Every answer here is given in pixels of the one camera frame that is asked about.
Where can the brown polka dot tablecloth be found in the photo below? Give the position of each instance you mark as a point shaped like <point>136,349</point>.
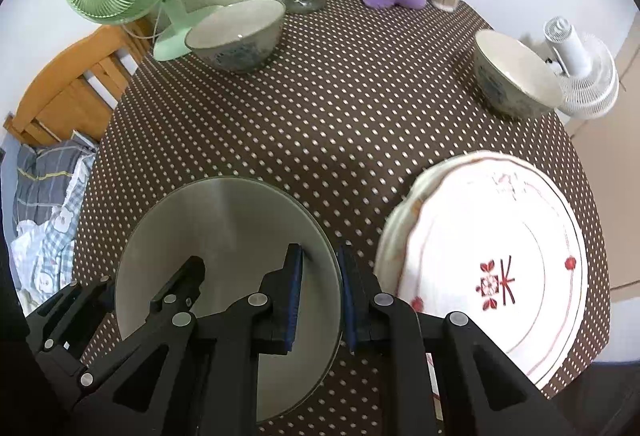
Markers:
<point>350,116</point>

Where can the white plate with red print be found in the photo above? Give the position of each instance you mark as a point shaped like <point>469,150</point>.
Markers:
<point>500,236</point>

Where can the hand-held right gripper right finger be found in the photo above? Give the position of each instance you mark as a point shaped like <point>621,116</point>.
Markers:
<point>350,301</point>

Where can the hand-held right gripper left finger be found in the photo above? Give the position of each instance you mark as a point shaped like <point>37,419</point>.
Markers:
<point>295,296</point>

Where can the cream bowl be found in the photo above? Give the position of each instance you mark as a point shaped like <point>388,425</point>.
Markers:
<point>235,33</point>

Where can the white fan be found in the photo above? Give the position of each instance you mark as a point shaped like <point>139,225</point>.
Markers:
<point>585,71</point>

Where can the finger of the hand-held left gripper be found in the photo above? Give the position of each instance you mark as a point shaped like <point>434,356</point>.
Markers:
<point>65,311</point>
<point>187,276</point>

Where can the grey wall socket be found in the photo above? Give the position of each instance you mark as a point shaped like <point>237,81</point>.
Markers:
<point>8,121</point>

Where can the blue checked blanket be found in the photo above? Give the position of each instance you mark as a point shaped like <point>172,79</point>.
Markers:
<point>50,241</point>

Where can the patterned bowl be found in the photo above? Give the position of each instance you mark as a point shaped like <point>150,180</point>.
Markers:
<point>520,76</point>

